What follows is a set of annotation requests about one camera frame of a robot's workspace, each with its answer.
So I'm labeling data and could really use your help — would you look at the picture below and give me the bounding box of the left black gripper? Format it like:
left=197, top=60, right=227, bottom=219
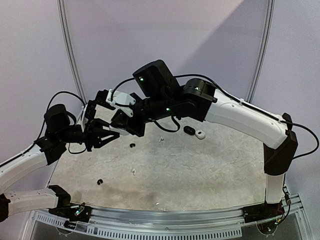
left=57, top=116, right=121, bottom=152

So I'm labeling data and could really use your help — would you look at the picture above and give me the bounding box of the white oval charging case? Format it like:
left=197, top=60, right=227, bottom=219
left=109, top=125, right=130, bottom=136

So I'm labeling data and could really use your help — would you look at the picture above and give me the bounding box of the small white charging case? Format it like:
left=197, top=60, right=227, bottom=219
left=195, top=130, right=206, bottom=140

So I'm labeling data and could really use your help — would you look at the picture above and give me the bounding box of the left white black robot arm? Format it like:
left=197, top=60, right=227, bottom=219
left=0, top=104, right=120, bottom=221

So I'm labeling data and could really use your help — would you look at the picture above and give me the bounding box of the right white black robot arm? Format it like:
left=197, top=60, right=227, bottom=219
left=106, top=59, right=298, bottom=218

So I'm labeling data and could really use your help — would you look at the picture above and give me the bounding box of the black charging case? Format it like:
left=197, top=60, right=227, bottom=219
left=183, top=125, right=196, bottom=136

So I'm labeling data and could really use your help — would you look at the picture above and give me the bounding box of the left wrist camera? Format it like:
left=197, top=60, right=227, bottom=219
left=77, top=100, right=97, bottom=133

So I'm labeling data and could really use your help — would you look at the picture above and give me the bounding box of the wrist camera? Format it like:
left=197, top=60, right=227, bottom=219
left=77, top=100, right=97, bottom=133
left=95, top=89, right=136, bottom=118

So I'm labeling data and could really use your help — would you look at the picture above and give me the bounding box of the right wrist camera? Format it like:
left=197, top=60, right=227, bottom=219
left=95, top=89, right=136, bottom=118

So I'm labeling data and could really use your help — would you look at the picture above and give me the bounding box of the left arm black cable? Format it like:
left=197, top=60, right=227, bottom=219
left=32, top=91, right=87, bottom=155

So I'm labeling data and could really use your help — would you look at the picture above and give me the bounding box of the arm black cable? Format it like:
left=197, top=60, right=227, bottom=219
left=109, top=73, right=320, bottom=158
left=32, top=91, right=87, bottom=155

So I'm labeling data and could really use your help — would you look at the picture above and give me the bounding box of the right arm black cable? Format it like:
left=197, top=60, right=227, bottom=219
left=109, top=73, right=320, bottom=158

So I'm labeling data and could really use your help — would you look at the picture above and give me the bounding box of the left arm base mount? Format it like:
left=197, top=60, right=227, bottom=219
left=48, top=202, right=93, bottom=223

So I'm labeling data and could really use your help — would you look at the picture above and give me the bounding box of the aluminium front rail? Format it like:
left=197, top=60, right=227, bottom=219
left=22, top=194, right=313, bottom=240

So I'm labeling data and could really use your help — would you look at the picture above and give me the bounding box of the left aluminium frame post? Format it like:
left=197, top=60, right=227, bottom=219
left=57, top=0, right=87, bottom=103

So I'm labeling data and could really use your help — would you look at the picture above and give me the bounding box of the aluminium frame post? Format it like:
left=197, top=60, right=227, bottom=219
left=246, top=0, right=275, bottom=103
left=57, top=0, right=87, bottom=103

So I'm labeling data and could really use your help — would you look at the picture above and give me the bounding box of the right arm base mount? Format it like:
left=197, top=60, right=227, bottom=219
left=241, top=199, right=291, bottom=226

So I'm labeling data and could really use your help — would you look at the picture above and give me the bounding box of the right aluminium frame post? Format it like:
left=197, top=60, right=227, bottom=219
left=246, top=0, right=275, bottom=103

